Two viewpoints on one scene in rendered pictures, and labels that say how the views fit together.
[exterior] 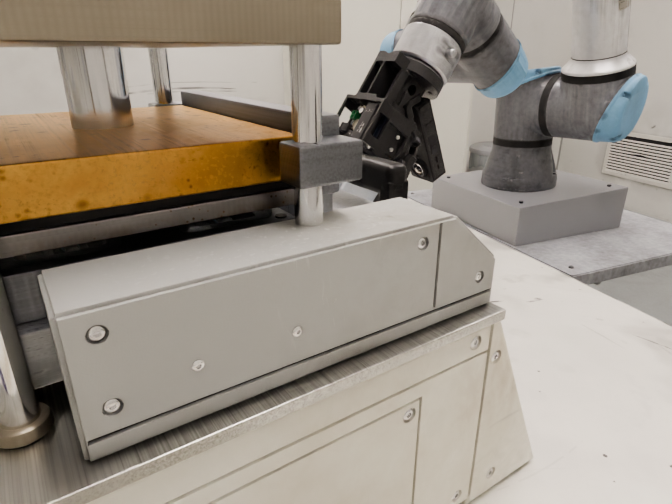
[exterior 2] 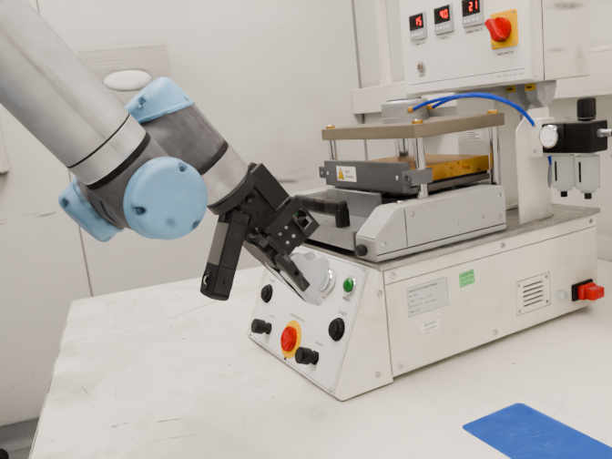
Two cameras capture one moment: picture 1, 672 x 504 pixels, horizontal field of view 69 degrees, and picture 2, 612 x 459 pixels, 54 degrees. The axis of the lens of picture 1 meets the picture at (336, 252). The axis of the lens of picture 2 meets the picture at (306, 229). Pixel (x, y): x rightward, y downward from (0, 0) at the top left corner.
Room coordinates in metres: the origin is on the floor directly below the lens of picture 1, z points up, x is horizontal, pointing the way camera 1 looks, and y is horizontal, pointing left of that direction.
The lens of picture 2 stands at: (1.36, 0.09, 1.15)
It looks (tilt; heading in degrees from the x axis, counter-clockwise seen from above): 11 degrees down; 187
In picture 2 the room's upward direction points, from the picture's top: 6 degrees counter-clockwise
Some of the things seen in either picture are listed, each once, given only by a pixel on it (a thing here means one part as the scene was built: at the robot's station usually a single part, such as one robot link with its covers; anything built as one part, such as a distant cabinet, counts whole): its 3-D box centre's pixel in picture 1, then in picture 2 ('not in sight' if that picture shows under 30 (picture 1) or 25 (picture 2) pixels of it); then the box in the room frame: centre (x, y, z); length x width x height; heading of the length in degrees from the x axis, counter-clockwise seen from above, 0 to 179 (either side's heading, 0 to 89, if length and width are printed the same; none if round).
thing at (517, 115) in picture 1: (529, 102); not in sight; (1.02, -0.39, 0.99); 0.13 x 0.12 x 0.14; 40
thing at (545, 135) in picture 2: not in sight; (569, 149); (0.43, 0.38, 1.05); 0.15 x 0.05 x 0.15; 34
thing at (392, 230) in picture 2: not in sight; (430, 221); (0.47, 0.16, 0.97); 0.26 x 0.05 x 0.07; 124
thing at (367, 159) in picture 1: (342, 172); (319, 209); (0.42, -0.01, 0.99); 0.15 x 0.02 x 0.04; 34
